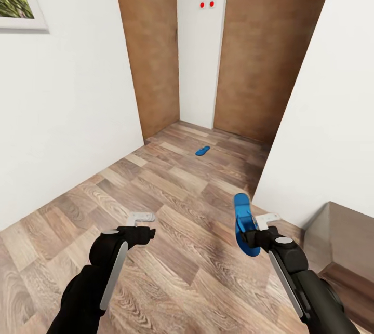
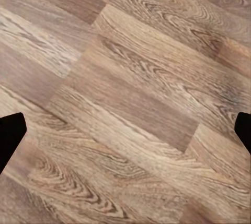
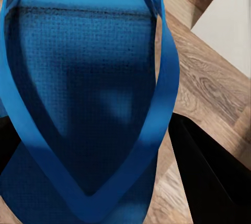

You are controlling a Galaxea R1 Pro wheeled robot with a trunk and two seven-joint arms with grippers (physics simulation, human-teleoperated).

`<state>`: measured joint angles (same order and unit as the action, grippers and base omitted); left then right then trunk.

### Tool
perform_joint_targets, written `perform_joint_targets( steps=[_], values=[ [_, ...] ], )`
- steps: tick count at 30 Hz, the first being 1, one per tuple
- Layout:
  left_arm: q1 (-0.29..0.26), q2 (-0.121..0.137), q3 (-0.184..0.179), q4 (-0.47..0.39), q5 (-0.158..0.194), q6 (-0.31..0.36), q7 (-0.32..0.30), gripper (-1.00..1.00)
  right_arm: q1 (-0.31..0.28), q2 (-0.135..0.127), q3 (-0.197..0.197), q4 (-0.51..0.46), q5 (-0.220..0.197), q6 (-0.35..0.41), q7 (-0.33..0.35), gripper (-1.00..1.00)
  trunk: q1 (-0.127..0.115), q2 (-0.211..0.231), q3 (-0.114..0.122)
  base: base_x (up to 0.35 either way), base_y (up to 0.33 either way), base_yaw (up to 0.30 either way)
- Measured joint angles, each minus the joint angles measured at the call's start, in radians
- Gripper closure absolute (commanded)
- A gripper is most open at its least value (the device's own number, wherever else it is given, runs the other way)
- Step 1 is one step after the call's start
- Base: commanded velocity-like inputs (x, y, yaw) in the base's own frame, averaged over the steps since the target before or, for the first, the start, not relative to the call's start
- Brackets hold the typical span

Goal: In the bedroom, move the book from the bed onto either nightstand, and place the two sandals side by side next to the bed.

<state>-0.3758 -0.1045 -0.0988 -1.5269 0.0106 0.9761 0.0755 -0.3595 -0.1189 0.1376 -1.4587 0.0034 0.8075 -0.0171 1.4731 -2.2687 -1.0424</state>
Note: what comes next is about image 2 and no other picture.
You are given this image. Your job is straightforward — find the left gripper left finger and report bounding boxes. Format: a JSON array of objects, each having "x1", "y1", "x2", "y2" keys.
[{"x1": 0, "y1": 112, "x2": 27, "y2": 174}]

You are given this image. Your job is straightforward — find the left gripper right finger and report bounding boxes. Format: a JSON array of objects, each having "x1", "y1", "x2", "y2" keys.
[{"x1": 234, "y1": 112, "x2": 251, "y2": 154}]

